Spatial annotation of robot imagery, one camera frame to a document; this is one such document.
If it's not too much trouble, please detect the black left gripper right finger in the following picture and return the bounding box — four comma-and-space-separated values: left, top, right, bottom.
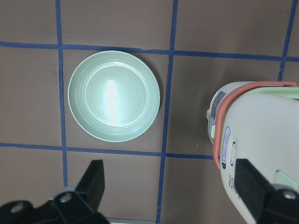
234, 159, 275, 216

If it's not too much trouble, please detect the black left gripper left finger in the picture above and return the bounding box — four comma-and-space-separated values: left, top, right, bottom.
75, 160, 104, 211

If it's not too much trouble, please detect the white rice cooker orange handle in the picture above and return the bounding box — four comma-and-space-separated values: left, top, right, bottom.
206, 81, 299, 224

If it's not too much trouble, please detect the green plate near left arm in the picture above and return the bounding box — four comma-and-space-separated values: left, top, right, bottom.
68, 50, 161, 142

